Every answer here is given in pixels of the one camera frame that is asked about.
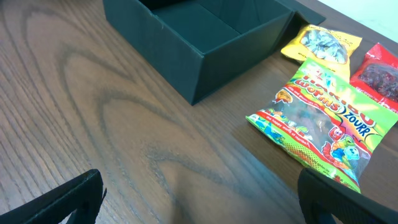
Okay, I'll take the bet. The dark green box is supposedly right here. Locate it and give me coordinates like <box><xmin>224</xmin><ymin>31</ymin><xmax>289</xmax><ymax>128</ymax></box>
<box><xmin>103</xmin><ymin>0</ymin><xmax>324</xmax><ymax>105</ymax></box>

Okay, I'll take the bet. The green Haribo worms bag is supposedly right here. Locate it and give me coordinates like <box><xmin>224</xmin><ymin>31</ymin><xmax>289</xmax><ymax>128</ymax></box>
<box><xmin>246</xmin><ymin>58</ymin><xmax>397</xmax><ymax>192</ymax></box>

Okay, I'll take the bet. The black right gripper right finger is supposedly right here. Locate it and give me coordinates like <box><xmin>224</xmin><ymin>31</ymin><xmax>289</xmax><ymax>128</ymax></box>
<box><xmin>298</xmin><ymin>168</ymin><xmax>397</xmax><ymax>223</ymax></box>

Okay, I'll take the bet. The yellow Hacks candy bag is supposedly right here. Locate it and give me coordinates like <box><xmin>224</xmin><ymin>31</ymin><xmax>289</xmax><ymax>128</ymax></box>
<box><xmin>281</xmin><ymin>24</ymin><xmax>362</xmax><ymax>82</ymax></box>

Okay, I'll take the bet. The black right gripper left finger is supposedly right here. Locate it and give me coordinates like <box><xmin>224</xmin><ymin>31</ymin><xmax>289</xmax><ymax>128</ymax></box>
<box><xmin>1</xmin><ymin>169</ymin><xmax>107</xmax><ymax>224</ymax></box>

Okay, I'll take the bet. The red Hacks candy bag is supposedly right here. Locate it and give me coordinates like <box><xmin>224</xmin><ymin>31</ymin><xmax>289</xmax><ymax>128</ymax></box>
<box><xmin>349</xmin><ymin>43</ymin><xmax>397</xmax><ymax>113</ymax></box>

